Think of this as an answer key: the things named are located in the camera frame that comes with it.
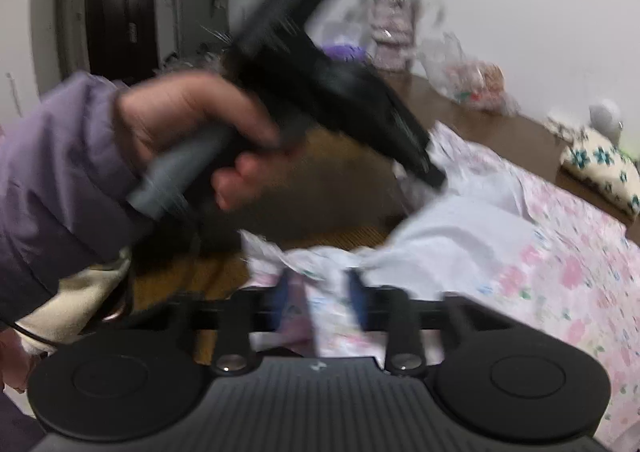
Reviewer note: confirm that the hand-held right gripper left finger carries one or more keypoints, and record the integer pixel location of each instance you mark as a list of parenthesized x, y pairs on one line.
[(285, 299)]

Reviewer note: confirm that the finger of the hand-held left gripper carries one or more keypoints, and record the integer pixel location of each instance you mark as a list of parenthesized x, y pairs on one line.
[(412, 142)]

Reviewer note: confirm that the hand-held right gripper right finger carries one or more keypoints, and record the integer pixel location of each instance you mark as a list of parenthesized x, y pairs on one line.
[(356, 297)]

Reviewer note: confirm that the pink floral clothes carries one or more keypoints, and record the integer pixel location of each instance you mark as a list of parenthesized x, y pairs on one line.
[(500, 242)]

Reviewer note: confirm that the cream green-flowered clothes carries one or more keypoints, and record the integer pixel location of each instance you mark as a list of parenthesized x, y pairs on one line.
[(600, 167)]

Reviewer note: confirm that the person's left hand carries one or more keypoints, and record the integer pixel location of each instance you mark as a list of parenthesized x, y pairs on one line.
[(185, 107)]

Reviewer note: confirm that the clear plastic snack bag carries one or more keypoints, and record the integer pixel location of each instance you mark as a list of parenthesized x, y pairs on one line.
[(470, 77)]

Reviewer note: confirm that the pink knitted vase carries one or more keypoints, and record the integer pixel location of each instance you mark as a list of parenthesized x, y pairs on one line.
[(392, 32)]

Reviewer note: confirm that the white round robot toy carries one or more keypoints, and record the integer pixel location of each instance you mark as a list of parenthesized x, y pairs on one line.
[(605, 117)]

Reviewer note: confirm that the dark wooden door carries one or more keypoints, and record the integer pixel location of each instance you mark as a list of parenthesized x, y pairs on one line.
[(120, 22)]

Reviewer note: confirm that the cream fleece garment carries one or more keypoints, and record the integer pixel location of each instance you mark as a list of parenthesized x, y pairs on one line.
[(75, 297)]

